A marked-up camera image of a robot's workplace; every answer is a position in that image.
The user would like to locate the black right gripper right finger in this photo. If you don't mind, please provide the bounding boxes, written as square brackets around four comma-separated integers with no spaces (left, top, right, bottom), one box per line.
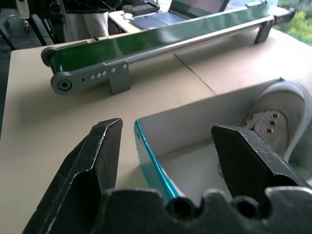
[211,124,312,201]

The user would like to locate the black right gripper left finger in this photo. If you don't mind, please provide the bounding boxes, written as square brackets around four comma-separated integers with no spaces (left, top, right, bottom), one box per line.
[22,117,123,234]

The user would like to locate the teal and white shoebox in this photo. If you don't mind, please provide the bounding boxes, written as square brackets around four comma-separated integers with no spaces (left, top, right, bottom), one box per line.
[134,77,312,201]

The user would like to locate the white canvas sneaker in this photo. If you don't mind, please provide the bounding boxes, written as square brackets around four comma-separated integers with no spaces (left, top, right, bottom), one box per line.
[239,80,312,161]

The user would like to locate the white fabric bag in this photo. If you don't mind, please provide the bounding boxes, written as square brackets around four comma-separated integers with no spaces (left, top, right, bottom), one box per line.
[57,0,109,42]

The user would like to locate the white side table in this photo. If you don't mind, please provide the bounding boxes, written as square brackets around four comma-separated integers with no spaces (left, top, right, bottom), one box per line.
[108,9,156,34]

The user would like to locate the open laptop computer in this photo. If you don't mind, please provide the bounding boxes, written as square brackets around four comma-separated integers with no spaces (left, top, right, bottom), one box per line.
[132,0,230,30]

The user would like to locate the black remote controller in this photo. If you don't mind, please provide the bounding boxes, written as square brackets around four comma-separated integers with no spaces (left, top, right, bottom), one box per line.
[122,0,161,16]

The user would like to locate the green conveyor belt, grey frame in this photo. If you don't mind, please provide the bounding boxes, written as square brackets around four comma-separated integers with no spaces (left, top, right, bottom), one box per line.
[40,5,274,96]

